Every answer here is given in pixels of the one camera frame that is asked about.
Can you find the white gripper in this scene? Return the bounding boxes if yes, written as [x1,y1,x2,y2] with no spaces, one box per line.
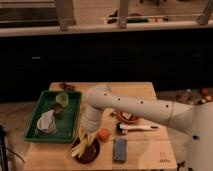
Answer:
[78,126,96,146]

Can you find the yellow banana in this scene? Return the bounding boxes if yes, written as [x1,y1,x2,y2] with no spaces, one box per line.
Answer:
[71,136,88,158]

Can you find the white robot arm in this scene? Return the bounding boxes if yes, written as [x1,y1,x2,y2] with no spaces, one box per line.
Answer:
[81,85,213,171]

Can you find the purple bowl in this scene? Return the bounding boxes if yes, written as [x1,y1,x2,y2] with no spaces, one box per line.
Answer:
[72,138,100,164]

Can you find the wooden block in bowl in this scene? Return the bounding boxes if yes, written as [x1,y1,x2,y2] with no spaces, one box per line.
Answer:
[121,112,132,120]

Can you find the orange bowl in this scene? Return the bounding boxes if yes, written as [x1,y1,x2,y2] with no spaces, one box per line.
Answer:
[116,112,140,124]

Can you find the orange fruit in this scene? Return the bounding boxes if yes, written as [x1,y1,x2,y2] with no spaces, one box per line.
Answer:
[97,128,110,141]

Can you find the green tray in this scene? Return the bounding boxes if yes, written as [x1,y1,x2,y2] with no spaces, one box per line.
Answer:
[24,91,82,143]

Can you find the dark small cup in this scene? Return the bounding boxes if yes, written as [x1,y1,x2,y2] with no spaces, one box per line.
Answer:
[51,103,63,119]

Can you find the blue sponge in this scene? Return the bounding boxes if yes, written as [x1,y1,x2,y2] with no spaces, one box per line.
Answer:
[113,138,127,162]

